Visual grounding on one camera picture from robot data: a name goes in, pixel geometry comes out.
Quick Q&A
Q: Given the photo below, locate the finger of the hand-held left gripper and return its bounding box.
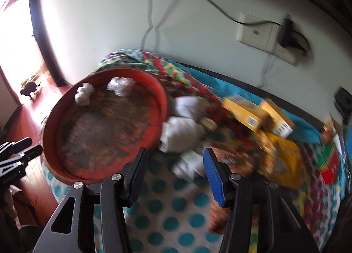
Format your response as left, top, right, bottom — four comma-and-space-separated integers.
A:
0, 145, 44, 185
0, 137, 33, 158

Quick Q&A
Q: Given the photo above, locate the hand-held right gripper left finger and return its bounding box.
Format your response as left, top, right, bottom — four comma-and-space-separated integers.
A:
33, 147, 150, 253

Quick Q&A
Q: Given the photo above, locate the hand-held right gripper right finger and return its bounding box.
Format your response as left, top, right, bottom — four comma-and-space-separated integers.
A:
203, 148, 321, 253

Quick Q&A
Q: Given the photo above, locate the white paper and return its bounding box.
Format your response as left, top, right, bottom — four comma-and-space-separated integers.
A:
173, 97, 205, 119
172, 151, 207, 179
159, 117, 207, 154
107, 77, 136, 96
75, 82, 94, 105

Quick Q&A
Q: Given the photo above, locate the red round basin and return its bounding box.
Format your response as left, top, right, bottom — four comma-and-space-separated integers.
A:
41, 68, 169, 185

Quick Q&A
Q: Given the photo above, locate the brown snack packet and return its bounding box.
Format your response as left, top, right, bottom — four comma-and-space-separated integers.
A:
205, 143, 262, 233

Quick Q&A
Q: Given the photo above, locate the polka-dot cloth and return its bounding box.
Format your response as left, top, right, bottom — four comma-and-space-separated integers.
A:
41, 49, 344, 253

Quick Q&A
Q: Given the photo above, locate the small round cap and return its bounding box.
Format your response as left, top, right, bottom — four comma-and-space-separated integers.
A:
200, 118, 218, 131

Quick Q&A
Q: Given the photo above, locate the small black animal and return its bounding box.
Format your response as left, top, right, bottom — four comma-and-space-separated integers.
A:
20, 81, 41, 101

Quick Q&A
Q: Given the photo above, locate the yellow snack packet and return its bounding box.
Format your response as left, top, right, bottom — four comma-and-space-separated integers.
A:
258, 132, 304, 190

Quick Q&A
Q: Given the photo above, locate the yellow cardboard box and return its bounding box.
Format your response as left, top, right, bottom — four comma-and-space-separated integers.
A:
260, 98, 295, 136
221, 96, 268, 132

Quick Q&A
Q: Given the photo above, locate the red and green box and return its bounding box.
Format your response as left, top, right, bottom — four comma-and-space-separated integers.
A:
316, 143, 341, 185

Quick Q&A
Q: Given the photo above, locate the brown figurine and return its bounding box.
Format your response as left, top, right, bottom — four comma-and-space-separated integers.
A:
320, 121, 336, 143

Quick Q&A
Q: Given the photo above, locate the black charger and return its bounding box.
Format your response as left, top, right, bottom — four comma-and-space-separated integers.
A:
278, 18, 308, 51

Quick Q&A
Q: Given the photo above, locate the black charger cable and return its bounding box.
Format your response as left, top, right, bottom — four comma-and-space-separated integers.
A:
257, 52, 271, 90

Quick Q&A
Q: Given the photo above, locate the white wall socket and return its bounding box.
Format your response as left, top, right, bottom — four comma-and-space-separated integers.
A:
271, 41, 300, 64

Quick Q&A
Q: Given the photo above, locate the white wall plate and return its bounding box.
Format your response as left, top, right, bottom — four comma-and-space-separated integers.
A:
237, 13, 278, 51

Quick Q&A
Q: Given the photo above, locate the black clip mount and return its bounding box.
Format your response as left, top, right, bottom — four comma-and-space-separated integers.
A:
334, 86, 352, 124

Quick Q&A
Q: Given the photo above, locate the thin black cable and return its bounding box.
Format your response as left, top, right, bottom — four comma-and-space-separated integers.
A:
140, 0, 168, 51

